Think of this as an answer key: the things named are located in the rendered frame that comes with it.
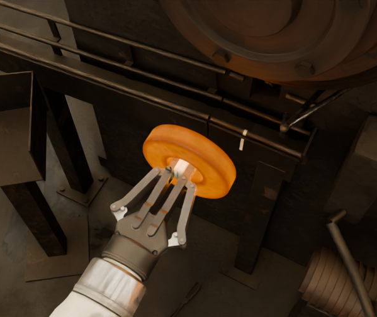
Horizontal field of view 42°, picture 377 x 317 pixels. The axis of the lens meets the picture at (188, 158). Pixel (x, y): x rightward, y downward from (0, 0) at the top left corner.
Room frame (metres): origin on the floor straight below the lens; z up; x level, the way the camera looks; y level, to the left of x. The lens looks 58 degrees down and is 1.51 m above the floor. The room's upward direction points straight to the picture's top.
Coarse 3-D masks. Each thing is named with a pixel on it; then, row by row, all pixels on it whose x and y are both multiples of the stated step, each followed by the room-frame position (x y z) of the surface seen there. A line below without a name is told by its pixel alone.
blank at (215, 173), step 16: (160, 128) 0.44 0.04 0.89; (176, 128) 0.43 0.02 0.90; (144, 144) 0.43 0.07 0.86; (160, 144) 0.41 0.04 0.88; (176, 144) 0.40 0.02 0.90; (192, 144) 0.40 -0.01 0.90; (208, 144) 0.40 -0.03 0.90; (160, 160) 0.42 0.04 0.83; (192, 160) 0.39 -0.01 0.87; (208, 160) 0.38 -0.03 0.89; (224, 160) 0.38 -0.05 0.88; (208, 176) 0.37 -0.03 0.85; (224, 176) 0.37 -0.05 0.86; (208, 192) 0.38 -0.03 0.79; (224, 192) 0.36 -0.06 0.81
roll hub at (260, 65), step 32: (160, 0) 0.53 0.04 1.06; (192, 0) 0.52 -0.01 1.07; (224, 0) 0.48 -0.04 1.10; (256, 0) 0.46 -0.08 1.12; (288, 0) 0.44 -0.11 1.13; (320, 0) 0.44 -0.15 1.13; (192, 32) 0.50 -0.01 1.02; (224, 32) 0.49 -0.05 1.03; (256, 32) 0.45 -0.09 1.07; (288, 32) 0.45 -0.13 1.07; (320, 32) 0.44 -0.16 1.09; (352, 32) 0.41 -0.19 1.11; (256, 64) 0.46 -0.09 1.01; (288, 64) 0.44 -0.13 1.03; (320, 64) 0.42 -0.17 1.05
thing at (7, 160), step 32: (0, 96) 0.69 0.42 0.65; (32, 96) 0.63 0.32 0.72; (0, 128) 0.64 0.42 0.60; (32, 128) 0.56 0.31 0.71; (0, 160) 0.55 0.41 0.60; (32, 160) 0.55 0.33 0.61; (32, 192) 0.57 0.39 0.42; (32, 224) 0.56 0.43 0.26; (64, 224) 0.67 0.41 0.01; (32, 256) 0.56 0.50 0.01; (64, 256) 0.56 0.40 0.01
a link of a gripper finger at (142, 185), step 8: (152, 176) 0.37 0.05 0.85; (144, 184) 0.36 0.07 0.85; (152, 184) 0.37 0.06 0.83; (128, 192) 0.34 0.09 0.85; (136, 192) 0.34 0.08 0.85; (144, 192) 0.35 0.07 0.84; (120, 200) 0.33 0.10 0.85; (128, 200) 0.33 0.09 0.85; (136, 200) 0.34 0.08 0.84; (112, 208) 0.32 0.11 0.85; (120, 208) 0.32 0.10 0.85; (128, 208) 0.33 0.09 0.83
